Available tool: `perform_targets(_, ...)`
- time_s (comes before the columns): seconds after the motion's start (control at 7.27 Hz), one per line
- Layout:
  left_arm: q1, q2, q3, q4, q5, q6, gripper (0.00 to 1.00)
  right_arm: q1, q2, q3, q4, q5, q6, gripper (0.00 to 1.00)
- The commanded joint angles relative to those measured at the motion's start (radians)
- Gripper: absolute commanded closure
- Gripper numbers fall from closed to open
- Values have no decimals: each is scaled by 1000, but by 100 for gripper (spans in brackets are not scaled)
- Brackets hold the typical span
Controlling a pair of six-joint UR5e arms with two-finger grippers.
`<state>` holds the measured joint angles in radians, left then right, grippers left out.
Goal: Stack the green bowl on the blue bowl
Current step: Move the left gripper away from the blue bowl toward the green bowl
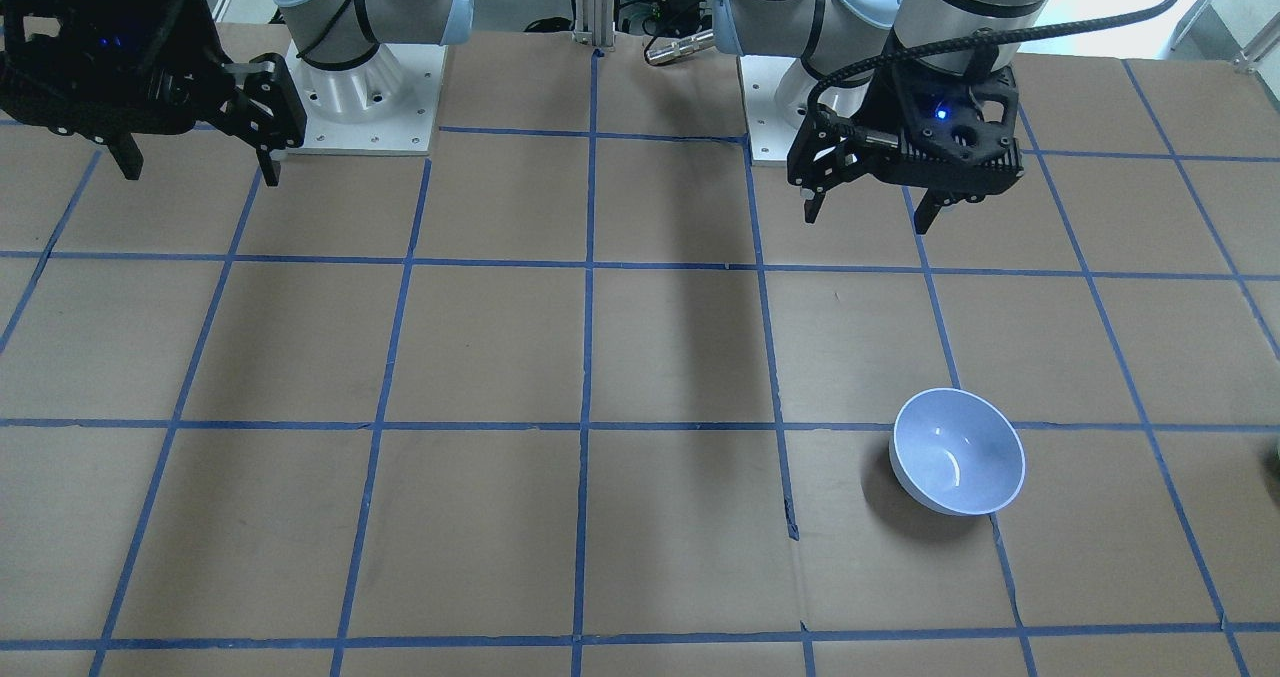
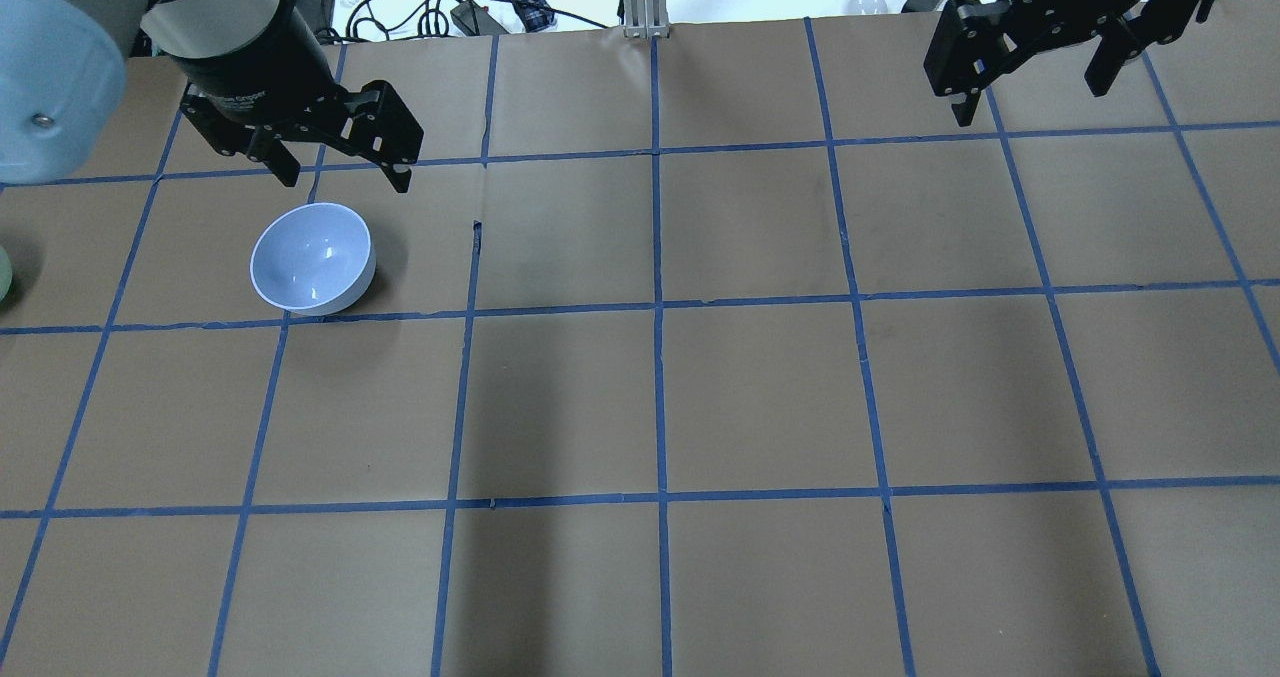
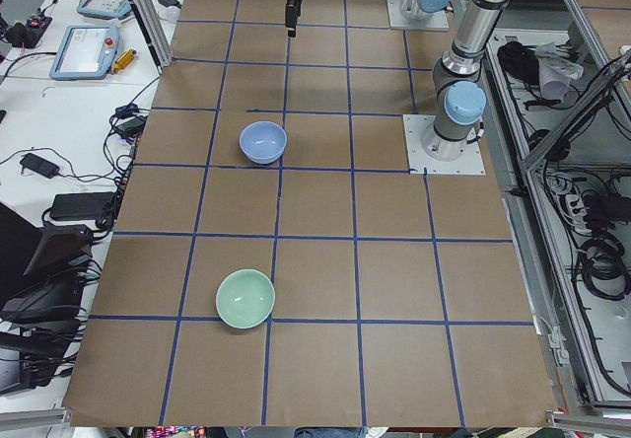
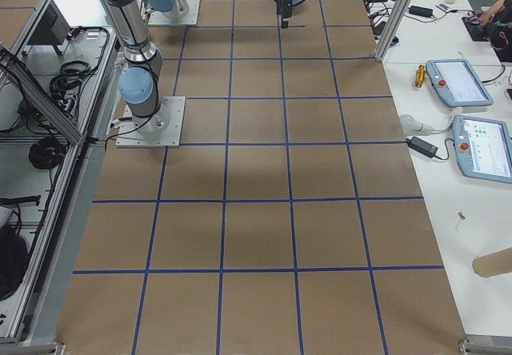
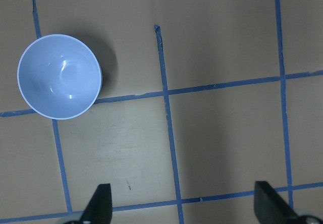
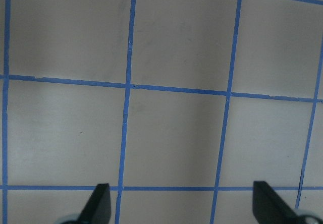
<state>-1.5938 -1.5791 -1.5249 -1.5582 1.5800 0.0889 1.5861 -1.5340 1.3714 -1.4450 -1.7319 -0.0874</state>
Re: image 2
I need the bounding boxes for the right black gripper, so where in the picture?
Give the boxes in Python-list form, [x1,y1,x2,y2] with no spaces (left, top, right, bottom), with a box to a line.
[923,0,1215,127]

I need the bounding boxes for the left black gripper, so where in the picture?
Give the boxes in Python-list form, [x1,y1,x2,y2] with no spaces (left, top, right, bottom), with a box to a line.
[172,1,424,195]

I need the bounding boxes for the blue bowl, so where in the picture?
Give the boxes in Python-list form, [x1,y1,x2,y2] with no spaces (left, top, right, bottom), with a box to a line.
[250,202,378,317]

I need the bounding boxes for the black power adapter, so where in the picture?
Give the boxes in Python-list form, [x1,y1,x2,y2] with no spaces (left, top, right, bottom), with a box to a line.
[449,0,509,36]

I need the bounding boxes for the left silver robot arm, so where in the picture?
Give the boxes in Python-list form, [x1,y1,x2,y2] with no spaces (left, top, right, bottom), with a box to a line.
[1,0,424,193]

